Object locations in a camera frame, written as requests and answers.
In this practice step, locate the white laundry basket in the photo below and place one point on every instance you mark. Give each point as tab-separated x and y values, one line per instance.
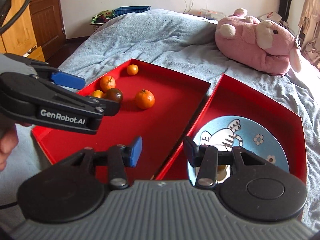
101	18

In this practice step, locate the mandarin orange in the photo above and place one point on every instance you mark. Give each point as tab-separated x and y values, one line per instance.
144	99

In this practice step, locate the red plate tray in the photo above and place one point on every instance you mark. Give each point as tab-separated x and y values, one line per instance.
232	97

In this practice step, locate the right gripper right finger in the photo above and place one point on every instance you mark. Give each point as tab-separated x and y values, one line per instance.
206	159

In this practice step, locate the dark wooden door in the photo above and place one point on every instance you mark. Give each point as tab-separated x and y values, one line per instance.
48	26

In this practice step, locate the yellow orange tomato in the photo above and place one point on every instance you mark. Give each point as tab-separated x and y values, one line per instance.
97	94

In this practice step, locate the red fruit tray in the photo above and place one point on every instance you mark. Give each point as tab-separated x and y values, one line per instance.
178	97

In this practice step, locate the pink plush pig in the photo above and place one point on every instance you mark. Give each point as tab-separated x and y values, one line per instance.
262	45

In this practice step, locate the dark green-red tomato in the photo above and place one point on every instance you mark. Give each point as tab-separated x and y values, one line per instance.
114	94

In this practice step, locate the wooden wardrobe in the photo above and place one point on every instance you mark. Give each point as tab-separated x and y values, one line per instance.
20	38

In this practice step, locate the person's left hand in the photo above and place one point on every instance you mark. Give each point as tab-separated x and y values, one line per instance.
10	140

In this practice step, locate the blue cartoon plate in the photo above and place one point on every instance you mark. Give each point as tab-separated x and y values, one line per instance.
226	132

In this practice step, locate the floral curtain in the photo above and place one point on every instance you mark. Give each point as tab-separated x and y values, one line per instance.
309	31

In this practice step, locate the small orange kumquat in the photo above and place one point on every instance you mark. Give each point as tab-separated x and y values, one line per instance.
132	69

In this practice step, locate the mandarin with stem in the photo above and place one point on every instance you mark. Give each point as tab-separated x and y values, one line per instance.
107	82

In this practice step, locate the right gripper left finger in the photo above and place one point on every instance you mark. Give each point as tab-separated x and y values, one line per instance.
118	158

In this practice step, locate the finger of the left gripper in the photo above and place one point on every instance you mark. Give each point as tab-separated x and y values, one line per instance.
67	80
107	107

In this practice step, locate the blue plastic basket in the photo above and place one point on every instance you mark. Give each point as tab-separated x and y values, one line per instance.
130	9

